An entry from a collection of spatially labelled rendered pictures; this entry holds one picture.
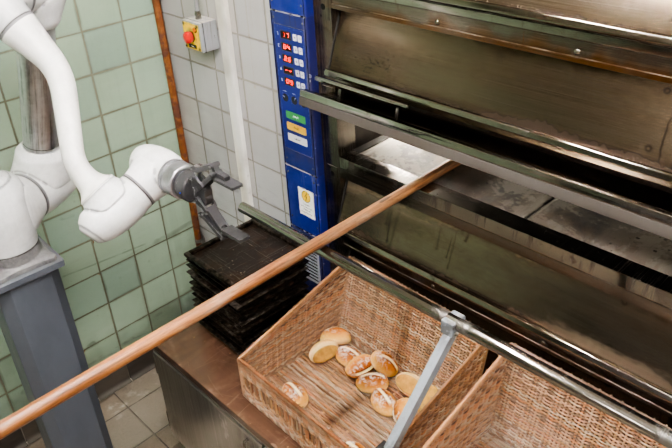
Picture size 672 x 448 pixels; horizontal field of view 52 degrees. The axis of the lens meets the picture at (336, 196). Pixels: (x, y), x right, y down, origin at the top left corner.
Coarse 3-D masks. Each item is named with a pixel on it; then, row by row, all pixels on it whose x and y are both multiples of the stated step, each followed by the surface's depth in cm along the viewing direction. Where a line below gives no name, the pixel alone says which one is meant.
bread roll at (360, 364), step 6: (366, 354) 212; (354, 360) 210; (360, 360) 210; (366, 360) 210; (348, 366) 209; (354, 366) 208; (360, 366) 208; (366, 366) 209; (372, 366) 210; (348, 372) 209; (354, 372) 208; (360, 372) 208
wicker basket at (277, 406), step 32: (320, 288) 216; (288, 320) 211; (320, 320) 222; (384, 320) 215; (256, 352) 206; (288, 352) 217; (448, 352) 199; (480, 352) 187; (256, 384) 199; (320, 384) 210; (352, 384) 210; (448, 384) 179; (288, 416) 201; (320, 416) 200; (352, 416) 199; (384, 416) 199; (416, 416) 174
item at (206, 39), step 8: (192, 16) 233; (184, 24) 231; (192, 24) 227; (200, 24) 226; (208, 24) 228; (192, 32) 229; (200, 32) 227; (208, 32) 229; (216, 32) 231; (200, 40) 228; (208, 40) 230; (216, 40) 232; (192, 48) 233; (200, 48) 229; (208, 48) 231; (216, 48) 233
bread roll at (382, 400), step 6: (378, 390) 200; (384, 390) 200; (372, 396) 200; (378, 396) 198; (384, 396) 198; (390, 396) 198; (372, 402) 200; (378, 402) 198; (384, 402) 197; (390, 402) 197; (378, 408) 197; (384, 408) 196; (390, 408) 196; (384, 414) 197; (390, 414) 196
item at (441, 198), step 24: (360, 168) 206; (384, 168) 203; (432, 192) 190; (456, 192) 189; (456, 216) 185; (480, 216) 179; (504, 216) 177; (528, 240) 170; (552, 240) 167; (576, 240) 167; (576, 264) 163; (600, 264) 158; (624, 264) 157; (624, 288) 156; (648, 288) 151
